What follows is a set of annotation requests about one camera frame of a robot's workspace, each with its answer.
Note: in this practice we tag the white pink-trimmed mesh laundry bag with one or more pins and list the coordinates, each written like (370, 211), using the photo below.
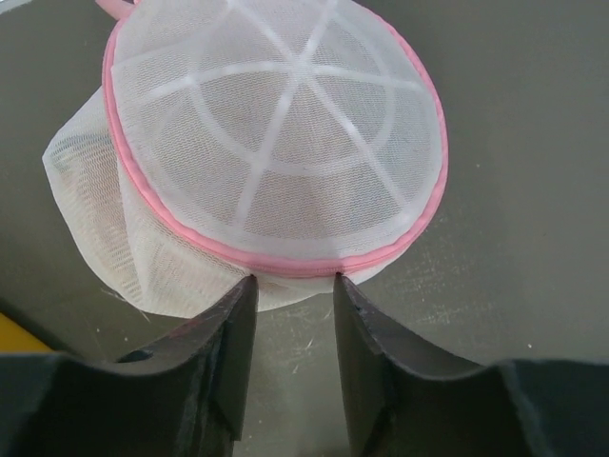
(289, 140)

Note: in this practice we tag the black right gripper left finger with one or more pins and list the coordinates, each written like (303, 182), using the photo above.
(182, 395)

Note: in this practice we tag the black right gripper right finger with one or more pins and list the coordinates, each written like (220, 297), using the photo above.
(404, 396)

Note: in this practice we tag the yellow plastic basket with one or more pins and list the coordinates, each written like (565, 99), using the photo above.
(13, 338)

